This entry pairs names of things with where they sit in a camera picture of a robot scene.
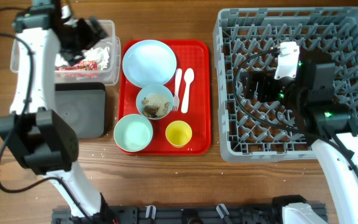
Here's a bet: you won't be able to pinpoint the grey dishwasher rack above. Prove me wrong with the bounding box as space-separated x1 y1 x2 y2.
213 7 358 162

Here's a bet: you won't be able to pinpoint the clear plastic waste bin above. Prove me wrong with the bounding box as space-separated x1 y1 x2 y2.
9 19 122 86

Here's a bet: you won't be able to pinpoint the light blue bowl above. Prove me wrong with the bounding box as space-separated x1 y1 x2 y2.
135 84 173 120

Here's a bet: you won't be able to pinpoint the white tissue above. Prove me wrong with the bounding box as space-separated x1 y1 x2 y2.
84 47 110 70

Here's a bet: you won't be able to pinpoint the red strawberry cake wrapper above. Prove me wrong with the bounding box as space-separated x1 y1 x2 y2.
57 60 99 79

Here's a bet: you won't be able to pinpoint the mint green bowl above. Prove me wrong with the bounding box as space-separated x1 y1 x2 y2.
114 114 154 152

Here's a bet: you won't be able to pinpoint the white plastic spoon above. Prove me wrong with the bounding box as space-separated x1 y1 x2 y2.
181 68 195 114

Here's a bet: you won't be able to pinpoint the black food waste tray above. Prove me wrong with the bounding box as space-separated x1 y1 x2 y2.
55 82 106 139

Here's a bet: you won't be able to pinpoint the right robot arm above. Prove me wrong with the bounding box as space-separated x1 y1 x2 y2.
232 45 358 223

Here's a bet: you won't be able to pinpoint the white plastic fork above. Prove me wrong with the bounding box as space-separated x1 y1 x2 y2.
172 68 183 111

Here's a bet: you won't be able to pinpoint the yellow plastic cup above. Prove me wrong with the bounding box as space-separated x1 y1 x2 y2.
165 120 193 148

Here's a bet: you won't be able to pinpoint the light blue plate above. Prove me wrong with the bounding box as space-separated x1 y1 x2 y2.
122 40 177 88

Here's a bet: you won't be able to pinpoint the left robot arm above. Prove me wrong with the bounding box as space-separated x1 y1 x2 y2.
0 1 117 223

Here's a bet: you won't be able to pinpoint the rice and food scraps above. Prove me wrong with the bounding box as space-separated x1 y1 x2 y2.
142 93 170 119

